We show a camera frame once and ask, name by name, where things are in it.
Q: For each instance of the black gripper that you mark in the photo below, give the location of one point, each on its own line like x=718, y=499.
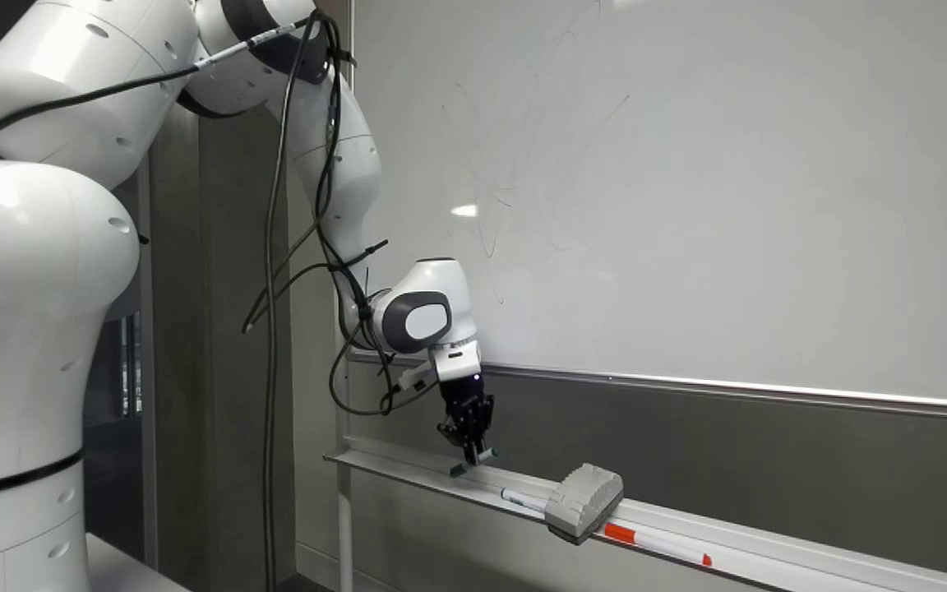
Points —
x=466, y=402

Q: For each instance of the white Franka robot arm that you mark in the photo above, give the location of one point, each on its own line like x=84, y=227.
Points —
x=35, y=273

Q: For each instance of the white marker with black cap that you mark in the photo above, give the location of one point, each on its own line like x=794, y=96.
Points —
x=525, y=500

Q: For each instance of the white marker with red cap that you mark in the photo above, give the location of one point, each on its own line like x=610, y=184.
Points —
x=620, y=534

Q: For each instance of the grey whiteboard eraser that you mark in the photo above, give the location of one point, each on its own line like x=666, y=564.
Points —
x=586, y=500

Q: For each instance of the white whiteboard tray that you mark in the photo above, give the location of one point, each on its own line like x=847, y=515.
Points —
x=715, y=543

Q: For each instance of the white whiteboard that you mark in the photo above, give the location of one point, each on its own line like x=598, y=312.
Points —
x=693, y=184

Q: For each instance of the white table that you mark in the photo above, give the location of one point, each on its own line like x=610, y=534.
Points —
x=134, y=568

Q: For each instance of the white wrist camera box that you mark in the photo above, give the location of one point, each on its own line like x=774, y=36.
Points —
x=455, y=359

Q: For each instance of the grey whiteboard stand post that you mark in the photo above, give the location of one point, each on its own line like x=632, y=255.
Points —
x=347, y=538

